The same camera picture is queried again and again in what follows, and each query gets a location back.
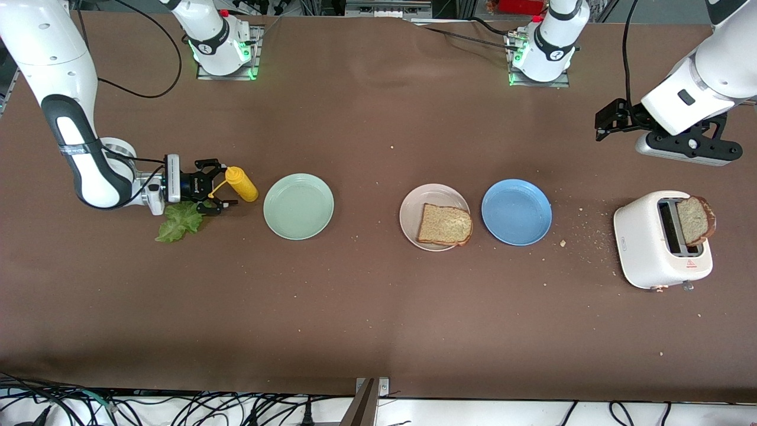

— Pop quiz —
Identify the yellow squeeze sauce bottle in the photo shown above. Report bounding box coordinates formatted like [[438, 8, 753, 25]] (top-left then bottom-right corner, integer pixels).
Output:
[[207, 166, 260, 203]]

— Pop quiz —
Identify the brown bread slice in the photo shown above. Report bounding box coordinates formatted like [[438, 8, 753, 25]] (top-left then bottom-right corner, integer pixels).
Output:
[[676, 196, 717, 247], [416, 203, 474, 247]]

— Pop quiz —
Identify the mint green round plate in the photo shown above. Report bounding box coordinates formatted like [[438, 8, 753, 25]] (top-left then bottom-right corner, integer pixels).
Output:
[[263, 173, 335, 241]]

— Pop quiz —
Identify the blue round plate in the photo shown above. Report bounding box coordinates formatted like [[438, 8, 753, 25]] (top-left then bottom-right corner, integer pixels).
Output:
[[481, 179, 553, 246]]

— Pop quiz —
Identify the beige round plate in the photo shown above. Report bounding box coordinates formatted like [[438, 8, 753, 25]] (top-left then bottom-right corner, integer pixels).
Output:
[[399, 183, 471, 252]]

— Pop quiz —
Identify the green lettuce leaf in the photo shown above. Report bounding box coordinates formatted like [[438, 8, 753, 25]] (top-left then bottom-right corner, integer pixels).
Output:
[[155, 201, 205, 243]]

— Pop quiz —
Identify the white two-slot toaster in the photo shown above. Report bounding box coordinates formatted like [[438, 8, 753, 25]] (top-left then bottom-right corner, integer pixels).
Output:
[[613, 190, 714, 292]]

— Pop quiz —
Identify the red box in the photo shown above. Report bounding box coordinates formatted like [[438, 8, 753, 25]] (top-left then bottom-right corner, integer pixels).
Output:
[[496, 0, 548, 15]]

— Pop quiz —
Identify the grey power strip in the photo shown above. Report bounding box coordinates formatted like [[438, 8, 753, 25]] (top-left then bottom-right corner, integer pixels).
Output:
[[345, 0, 434, 20]]

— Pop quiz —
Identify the dark grey metal beam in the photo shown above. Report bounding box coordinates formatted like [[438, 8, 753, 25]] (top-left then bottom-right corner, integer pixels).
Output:
[[339, 379, 379, 426]]

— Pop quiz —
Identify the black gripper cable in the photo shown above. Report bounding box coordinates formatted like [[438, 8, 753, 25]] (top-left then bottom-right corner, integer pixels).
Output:
[[77, 0, 183, 196], [621, 0, 640, 125]]

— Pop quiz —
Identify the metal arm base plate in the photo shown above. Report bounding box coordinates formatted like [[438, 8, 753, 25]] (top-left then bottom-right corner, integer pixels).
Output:
[[196, 24, 261, 80], [507, 33, 571, 88]]

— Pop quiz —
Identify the black table cable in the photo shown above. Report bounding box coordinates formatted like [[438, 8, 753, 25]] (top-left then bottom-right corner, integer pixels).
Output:
[[408, 21, 521, 51], [470, 15, 536, 37]]

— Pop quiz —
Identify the aluminium frame profile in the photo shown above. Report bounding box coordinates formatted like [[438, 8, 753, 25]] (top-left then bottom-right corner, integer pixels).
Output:
[[0, 68, 21, 119]]

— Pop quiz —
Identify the teal floor cable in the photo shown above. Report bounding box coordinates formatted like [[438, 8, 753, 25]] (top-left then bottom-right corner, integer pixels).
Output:
[[74, 389, 122, 413]]

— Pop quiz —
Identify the small metal table bracket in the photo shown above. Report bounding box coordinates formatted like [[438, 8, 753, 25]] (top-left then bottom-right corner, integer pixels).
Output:
[[355, 377, 390, 398]]

